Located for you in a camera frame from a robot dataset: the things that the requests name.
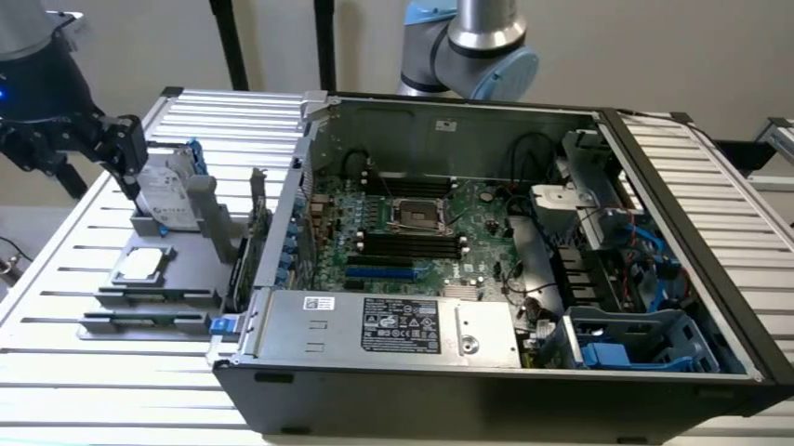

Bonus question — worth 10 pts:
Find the silver power supply unit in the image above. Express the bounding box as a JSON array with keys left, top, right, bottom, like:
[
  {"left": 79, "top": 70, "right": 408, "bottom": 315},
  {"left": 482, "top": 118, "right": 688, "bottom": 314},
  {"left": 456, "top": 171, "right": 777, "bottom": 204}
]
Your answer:
[{"left": 237, "top": 289, "right": 524, "bottom": 370}]

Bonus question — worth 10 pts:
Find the aluminium profile frame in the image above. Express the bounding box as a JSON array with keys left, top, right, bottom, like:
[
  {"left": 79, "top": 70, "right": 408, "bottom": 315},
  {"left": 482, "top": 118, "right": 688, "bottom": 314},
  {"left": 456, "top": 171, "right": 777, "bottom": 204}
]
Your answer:
[{"left": 743, "top": 115, "right": 794, "bottom": 192}]

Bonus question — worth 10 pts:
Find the blue data wire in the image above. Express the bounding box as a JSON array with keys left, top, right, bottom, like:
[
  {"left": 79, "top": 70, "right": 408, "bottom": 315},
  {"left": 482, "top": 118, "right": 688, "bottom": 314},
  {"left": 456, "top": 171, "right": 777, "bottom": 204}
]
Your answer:
[{"left": 617, "top": 220, "right": 692, "bottom": 309}]

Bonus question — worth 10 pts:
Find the blue grey disk bay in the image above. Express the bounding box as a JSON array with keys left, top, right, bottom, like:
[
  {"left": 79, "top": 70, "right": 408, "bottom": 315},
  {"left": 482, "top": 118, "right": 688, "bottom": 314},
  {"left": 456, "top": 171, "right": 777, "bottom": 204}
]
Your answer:
[{"left": 558, "top": 305, "right": 727, "bottom": 374}]

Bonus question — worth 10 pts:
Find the black looped wire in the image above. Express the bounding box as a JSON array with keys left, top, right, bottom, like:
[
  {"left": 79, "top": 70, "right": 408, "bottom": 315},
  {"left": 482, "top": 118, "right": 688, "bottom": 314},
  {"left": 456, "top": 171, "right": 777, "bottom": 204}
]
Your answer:
[
  {"left": 344, "top": 147, "right": 376, "bottom": 179},
  {"left": 506, "top": 131, "right": 561, "bottom": 188}
]

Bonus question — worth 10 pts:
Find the grey parts rack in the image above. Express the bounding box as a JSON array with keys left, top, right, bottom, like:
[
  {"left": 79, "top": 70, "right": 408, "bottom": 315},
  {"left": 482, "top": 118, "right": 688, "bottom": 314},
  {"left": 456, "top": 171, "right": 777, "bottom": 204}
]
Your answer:
[{"left": 77, "top": 173, "right": 251, "bottom": 341}]

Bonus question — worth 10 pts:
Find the black stand pole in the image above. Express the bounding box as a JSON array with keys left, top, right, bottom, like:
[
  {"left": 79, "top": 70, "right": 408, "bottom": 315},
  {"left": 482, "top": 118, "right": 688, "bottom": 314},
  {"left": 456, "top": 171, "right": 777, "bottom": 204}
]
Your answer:
[
  {"left": 311, "top": 0, "right": 341, "bottom": 92},
  {"left": 206, "top": 0, "right": 251, "bottom": 92}
]

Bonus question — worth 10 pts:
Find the silver hard disk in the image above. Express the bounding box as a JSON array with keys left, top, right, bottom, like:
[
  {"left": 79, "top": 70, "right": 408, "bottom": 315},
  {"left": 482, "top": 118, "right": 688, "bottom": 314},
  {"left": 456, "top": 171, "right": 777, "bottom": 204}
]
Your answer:
[{"left": 134, "top": 137, "right": 209, "bottom": 235}]

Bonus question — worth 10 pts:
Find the green RAM stick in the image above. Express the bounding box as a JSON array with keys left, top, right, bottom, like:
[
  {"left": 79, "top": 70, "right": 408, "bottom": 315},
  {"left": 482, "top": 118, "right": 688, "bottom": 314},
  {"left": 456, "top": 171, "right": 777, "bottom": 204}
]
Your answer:
[
  {"left": 95, "top": 287, "right": 217, "bottom": 299},
  {"left": 82, "top": 311, "right": 210, "bottom": 327}
]

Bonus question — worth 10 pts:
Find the metal drive cage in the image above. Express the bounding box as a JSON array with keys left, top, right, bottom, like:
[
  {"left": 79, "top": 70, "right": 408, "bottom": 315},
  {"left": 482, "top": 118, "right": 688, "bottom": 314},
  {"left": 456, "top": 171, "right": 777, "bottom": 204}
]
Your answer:
[{"left": 530, "top": 128, "right": 648, "bottom": 249}]

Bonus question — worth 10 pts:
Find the black stand leg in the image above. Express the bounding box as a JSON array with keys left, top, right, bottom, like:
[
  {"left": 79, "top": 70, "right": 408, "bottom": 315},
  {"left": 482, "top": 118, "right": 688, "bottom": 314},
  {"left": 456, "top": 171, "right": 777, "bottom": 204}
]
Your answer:
[{"left": 45, "top": 151, "right": 90, "bottom": 202}]

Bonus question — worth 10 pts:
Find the black expansion slot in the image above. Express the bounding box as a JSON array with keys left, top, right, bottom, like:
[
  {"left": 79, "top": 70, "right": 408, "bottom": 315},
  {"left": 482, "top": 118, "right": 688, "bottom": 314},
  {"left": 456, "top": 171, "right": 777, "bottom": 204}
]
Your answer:
[{"left": 345, "top": 254, "right": 417, "bottom": 267}]

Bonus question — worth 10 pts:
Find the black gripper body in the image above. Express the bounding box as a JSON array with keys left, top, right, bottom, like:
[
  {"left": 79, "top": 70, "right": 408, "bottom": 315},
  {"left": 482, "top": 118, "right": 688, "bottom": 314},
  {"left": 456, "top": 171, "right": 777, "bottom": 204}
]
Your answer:
[{"left": 0, "top": 35, "right": 109, "bottom": 151}]

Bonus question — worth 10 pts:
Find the metal CPU socket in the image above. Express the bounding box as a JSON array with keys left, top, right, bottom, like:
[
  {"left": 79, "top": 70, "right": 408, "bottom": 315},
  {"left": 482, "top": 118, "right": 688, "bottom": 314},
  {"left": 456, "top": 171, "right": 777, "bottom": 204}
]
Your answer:
[{"left": 382, "top": 196, "right": 453, "bottom": 234}]

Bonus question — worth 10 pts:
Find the green graphics card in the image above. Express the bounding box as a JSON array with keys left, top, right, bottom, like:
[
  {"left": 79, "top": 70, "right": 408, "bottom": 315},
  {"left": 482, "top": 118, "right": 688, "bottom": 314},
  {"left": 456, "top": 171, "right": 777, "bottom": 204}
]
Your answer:
[{"left": 226, "top": 166, "right": 275, "bottom": 313}]

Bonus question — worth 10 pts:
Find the silver square CPU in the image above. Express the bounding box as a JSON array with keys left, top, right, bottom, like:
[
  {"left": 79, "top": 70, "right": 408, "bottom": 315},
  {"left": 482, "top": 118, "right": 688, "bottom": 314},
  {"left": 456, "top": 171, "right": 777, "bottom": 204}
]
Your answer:
[{"left": 126, "top": 248, "right": 170, "bottom": 281}]

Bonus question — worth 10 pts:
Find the black RAM slot bank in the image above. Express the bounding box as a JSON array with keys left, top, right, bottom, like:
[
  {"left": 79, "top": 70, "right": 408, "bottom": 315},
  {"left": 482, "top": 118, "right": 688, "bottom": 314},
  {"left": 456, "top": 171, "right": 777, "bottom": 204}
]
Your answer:
[
  {"left": 361, "top": 229, "right": 468, "bottom": 257},
  {"left": 369, "top": 173, "right": 453, "bottom": 197}
]

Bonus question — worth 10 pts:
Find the black cable with connector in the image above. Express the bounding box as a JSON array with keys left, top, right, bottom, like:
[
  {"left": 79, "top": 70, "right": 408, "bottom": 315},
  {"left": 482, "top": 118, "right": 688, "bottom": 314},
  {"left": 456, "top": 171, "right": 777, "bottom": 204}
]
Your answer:
[{"left": 0, "top": 235, "right": 34, "bottom": 282}]

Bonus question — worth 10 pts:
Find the blue expansion slot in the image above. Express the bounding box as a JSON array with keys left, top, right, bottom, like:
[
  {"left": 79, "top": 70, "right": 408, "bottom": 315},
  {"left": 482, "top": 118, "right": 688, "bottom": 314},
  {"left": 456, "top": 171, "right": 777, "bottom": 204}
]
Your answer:
[{"left": 345, "top": 265, "right": 417, "bottom": 281}]

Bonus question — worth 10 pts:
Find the silver chipset heatsink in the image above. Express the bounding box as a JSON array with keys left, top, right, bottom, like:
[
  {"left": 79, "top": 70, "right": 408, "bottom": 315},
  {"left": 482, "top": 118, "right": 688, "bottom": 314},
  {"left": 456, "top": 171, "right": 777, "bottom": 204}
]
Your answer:
[{"left": 442, "top": 284, "right": 485, "bottom": 302}]

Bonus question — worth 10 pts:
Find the black box beside table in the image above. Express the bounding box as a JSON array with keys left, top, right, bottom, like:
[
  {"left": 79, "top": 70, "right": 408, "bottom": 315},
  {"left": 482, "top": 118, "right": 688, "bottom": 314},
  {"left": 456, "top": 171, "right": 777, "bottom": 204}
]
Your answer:
[{"left": 712, "top": 138, "right": 776, "bottom": 172}]

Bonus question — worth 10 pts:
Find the green motherboard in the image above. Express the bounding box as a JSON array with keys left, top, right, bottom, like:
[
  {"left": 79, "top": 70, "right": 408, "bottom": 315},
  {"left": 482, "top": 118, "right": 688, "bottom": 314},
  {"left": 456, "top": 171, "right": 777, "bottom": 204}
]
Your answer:
[{"left": 295, "top": 177, "right": 533, "bottom": 305}]

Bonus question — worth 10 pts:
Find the black open PC case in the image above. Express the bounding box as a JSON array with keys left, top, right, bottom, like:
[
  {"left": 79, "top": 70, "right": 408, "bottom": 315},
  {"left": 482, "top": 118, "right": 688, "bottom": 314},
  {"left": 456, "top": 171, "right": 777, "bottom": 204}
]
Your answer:
[{"left": 209, "top": 89, "right": 794, "bottom": 436}]

